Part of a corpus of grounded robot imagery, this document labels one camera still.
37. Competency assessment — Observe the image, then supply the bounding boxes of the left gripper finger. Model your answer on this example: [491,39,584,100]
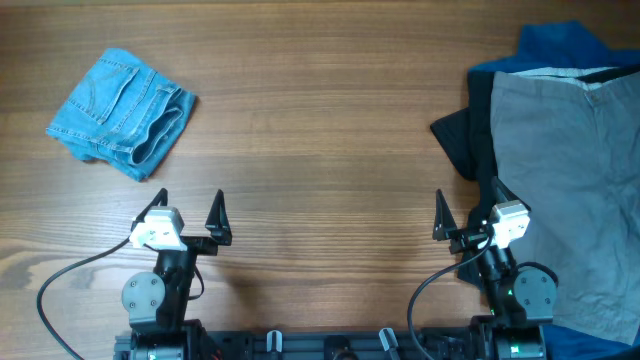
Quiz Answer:
[132,188,168,226]
[205,189,233,246]

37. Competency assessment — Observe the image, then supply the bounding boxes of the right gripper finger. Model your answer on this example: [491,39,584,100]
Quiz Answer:
[433,189,458,241]
[491,176,529,209]

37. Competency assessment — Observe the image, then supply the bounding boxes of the grey shorts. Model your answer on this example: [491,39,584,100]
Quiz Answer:
[490,72,639,344]

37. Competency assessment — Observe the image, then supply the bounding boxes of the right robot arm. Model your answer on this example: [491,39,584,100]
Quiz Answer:
[420,178,559,359]

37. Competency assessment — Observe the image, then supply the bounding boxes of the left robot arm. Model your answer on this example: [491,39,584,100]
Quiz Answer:
[114,188,232,359]

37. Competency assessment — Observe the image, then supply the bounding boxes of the black shorts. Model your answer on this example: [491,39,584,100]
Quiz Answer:
[430,63,640,291]

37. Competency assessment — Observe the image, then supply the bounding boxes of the folded blue denim jeans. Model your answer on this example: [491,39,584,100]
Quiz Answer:
[46,48,196,181]

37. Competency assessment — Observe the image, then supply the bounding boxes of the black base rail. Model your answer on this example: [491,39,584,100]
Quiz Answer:
[113,327,548,360]

